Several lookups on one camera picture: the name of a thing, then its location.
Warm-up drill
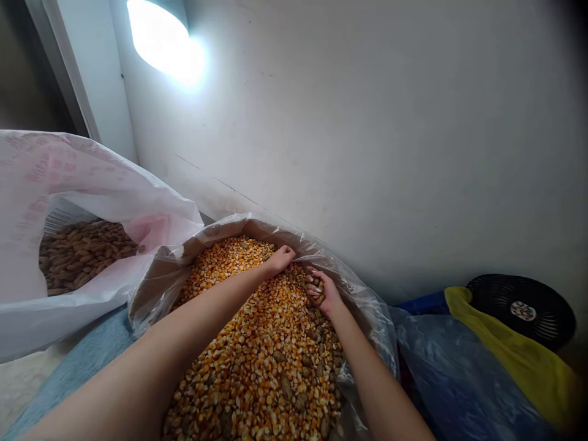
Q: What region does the white fluffy cloth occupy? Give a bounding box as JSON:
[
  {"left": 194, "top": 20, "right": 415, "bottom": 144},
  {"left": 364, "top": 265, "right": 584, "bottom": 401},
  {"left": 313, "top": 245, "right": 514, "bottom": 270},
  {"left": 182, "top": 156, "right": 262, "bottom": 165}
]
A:
[{"left": 0, "top": 339, "right": 80, "bottom": 435}]

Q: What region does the light blue fleece cloth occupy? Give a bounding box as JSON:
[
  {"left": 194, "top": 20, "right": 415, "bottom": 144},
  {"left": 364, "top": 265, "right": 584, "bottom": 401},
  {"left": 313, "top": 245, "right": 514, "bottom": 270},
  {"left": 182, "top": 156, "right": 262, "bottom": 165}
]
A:
[{"left": 0, "top": 304, "right": 140, "bottom": 441}]

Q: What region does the handful of peanuts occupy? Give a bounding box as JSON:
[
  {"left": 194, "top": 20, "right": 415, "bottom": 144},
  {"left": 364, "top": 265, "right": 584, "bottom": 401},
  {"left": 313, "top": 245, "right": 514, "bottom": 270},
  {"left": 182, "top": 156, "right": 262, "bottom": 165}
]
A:
[{"left": 306, "top": 274, "right": 326, "bottom": 307}]

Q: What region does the clear plastic liner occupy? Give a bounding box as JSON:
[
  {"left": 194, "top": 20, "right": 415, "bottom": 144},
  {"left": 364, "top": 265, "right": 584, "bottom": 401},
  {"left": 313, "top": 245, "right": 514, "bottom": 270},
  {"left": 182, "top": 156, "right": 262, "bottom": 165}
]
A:
[{"left": 126, "top": 211, "right": 401, "bottom": 441}]

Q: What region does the yellow cloth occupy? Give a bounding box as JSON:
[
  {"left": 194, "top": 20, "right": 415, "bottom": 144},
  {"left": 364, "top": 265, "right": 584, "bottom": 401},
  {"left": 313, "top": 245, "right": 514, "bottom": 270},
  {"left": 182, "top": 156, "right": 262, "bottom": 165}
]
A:
[{"left": 444, "top": 286, "right": 585, "bottom": 434}]

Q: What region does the pile of peanuts in sack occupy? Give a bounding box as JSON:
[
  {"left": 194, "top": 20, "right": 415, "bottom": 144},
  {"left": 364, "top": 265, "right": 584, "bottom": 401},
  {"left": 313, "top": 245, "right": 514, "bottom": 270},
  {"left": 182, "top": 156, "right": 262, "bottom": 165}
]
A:
[{"left": 38, "top": 220, "right": 146, "bottom": 298}]

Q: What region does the white door frame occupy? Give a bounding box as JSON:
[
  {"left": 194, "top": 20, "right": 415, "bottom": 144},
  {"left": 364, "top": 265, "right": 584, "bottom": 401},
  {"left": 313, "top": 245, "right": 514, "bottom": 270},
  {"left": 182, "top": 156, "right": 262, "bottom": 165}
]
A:
[{"left": 25, "top": 0, "right": 138, "bottom": 162}]

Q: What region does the white woven sack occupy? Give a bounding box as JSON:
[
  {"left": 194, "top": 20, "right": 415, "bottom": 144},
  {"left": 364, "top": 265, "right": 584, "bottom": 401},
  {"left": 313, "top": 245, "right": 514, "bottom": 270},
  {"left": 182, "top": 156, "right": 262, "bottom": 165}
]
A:
[{"left": 0, "top": 130, "right": 206, "bottom": 364}]

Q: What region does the black round fan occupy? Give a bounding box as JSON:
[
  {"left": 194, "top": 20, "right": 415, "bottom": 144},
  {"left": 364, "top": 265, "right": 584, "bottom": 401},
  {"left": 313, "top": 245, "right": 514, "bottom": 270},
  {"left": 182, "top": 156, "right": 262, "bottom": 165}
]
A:
[{"left": 465, "top": 273, "right": 578, "bottom": 353}]

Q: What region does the peanuts scattered among corn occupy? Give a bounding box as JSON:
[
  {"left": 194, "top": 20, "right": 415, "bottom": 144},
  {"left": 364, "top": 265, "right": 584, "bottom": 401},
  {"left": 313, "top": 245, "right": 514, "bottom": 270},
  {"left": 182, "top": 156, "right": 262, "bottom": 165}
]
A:
[{"left": 271, "top": 264, "right": 346, "bottom": 441}]

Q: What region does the person's right hand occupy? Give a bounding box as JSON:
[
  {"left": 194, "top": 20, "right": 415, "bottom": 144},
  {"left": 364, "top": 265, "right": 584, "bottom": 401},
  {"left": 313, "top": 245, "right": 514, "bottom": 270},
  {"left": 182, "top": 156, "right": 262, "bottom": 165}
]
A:
[{"left": 304, "top": 266, "right": 346, "bottom": 319}]

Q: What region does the person's left hand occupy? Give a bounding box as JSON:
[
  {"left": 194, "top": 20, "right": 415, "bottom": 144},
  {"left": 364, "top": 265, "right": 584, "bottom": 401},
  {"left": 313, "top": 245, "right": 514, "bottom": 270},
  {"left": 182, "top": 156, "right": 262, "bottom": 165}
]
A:
[{"left": 264, "top": 244, "right": 297, "bottom": 277}]

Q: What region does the bright wall lamp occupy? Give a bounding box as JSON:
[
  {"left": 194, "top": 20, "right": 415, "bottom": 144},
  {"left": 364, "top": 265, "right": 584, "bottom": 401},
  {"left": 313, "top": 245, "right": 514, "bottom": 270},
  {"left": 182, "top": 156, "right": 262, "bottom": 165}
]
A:
[{"left": 126, "top": 0, "right": 206, "bottom": 89}]

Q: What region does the blue plastic bag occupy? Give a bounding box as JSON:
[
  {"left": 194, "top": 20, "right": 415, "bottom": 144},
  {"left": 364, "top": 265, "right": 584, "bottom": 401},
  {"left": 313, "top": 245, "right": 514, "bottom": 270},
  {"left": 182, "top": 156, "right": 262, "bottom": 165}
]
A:
[{"left": 389, "top": 304, "right": 554, "bottom": 441}]

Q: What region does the pile of yellow corn kernels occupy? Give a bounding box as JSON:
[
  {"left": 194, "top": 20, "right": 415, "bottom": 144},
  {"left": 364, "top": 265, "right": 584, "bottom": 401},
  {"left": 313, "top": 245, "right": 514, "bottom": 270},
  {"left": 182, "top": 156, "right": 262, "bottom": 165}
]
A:
[{"left": 161, "top": 235, "right": 346, "bottom": 441}]

